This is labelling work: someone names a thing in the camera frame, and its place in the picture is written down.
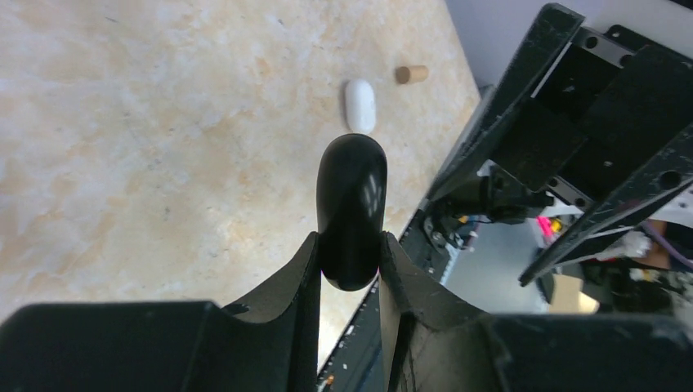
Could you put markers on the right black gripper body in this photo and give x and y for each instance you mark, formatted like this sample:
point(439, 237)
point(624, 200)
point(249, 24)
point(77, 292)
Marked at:
point(607, 104)

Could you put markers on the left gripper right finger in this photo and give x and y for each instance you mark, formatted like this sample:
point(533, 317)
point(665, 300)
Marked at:
point(573, 352)

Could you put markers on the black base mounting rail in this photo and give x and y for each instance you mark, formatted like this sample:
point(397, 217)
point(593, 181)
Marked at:
point(404, 334)

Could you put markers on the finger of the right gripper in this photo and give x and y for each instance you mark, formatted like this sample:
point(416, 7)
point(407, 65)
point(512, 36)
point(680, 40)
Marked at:
point(551, 30)
point(657, 182)

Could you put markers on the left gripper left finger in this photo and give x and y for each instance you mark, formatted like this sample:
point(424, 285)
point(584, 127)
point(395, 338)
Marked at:
point(266, 340)

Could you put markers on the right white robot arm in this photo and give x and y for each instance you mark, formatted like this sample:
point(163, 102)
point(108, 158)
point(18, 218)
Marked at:
point(605, 261)

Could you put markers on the wooden cylinder block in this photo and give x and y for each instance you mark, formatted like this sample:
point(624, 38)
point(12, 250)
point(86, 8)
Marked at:
point(411, 74)

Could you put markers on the black earbud charging case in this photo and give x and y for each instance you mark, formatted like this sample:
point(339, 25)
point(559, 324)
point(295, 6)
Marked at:
point(351, 194)

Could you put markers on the white earbud charging case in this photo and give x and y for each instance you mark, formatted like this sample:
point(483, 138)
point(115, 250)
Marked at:
point(360, 106)

